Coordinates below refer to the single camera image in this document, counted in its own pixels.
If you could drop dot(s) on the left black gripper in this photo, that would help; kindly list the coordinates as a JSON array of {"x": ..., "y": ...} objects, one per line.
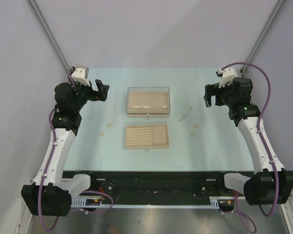
[{"x": 94, "y": 95}]

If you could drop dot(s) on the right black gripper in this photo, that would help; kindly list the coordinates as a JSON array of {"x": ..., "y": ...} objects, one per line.
[{"x": 214, "y": 89}]

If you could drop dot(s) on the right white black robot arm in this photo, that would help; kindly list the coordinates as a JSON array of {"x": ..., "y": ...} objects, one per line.
[{"x": 271, "y": 182}]

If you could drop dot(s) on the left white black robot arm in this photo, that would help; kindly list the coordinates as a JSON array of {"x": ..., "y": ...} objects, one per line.
[{"x": 48, "y": 195}]

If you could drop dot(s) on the beige jewelry box clear case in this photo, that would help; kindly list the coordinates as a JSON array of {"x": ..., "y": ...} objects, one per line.
[{"x": 155, "y": 100}]

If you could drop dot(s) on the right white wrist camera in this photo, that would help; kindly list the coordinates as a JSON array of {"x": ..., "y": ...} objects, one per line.
[{"x": 227, "y": 75}]

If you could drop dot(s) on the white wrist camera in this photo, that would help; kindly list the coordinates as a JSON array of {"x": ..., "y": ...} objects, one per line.
[
  {"x": 227, "y": 75},
  {"x": 80, "y": 75}
]

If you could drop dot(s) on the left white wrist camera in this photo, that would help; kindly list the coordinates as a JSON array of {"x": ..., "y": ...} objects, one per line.
[{"x": 80, "y": 75}]

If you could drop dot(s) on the beige velvet ring tray drawer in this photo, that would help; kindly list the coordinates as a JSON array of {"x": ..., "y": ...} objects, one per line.
[{"x": 146, "y": 137}]

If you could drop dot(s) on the left aluminium frame post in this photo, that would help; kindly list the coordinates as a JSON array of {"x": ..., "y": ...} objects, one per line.
[{"x": 33, "y": 5}]

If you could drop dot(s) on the aluminium frame post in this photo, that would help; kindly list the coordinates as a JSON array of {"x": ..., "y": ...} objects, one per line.
[
  {"x": 33, "y": 5},
  {"x": 266, "y": 28}
]

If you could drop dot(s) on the grey slotted cable duct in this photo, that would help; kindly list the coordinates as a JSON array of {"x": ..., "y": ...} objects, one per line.
[{"x": 212, "y": 203}]

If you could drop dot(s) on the right aluminium frame post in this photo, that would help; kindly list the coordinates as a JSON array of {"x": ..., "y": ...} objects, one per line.
[{"x": 266, "y": 28}]

